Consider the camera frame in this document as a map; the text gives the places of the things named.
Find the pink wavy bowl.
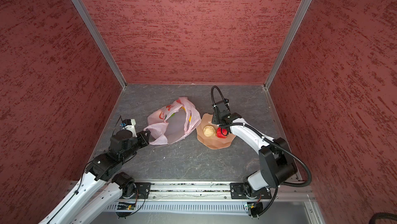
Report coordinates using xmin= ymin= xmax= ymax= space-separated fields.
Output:
xmin=196 ymin=113 xmax=236 ymax=149

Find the left corner aluminium post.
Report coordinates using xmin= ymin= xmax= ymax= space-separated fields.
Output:
xmin=71 ymin=0 xmax=128 ymax=90

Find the black hose bottom right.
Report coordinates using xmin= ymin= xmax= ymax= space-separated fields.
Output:
xmin=368 ymin=212 xmax=397 ymax=224

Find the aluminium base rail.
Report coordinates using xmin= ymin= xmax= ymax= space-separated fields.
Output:
xmin=61 ymin=179 xmax=317 ymax=215

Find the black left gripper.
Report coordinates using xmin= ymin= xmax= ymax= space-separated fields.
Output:
xmin=121 ymin=130 xmax=152 ymax=163

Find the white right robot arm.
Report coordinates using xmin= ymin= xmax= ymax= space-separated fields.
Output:
xmin=212 ymin=101 xmax=297 ymax=198

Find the left circuit board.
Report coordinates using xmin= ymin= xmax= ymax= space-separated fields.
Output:
xmin=116 ymin=202 xmax=136 ymax=211

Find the corner aluminium post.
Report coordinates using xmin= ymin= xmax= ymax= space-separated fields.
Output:
xmin=264 ymin=0 xmax=312 ymax=90
xmin=71 ymin=0 xmax=128 ymax=90

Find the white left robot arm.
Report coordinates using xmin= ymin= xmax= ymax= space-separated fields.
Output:
xmin=41 ymin=129 xmax=151 ymax=224

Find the circuit board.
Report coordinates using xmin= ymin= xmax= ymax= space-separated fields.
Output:
xmin=245 ymin=202 xmax=263 ymax=217
xmin=116 ymin=202 xmax=136 ymax=211

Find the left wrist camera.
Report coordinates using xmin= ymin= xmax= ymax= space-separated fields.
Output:
xmin=121 ymin=119 xmax=137 ymax=138

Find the right corner aluminium post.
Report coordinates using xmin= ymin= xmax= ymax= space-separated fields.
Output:
xmin=264 ymin=0 xmax=312 ymax=90

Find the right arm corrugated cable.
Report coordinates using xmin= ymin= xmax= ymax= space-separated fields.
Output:
xmin=210 ymin=85 xmax=313 ymax=217

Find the pink plastic bag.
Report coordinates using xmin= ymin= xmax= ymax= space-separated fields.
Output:
xmin=145 ymin=97 xmax=201 ymax=145

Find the right circuit board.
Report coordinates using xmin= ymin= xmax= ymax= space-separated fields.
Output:
xmin=245 ymin=202 xmax=263 ymax=217

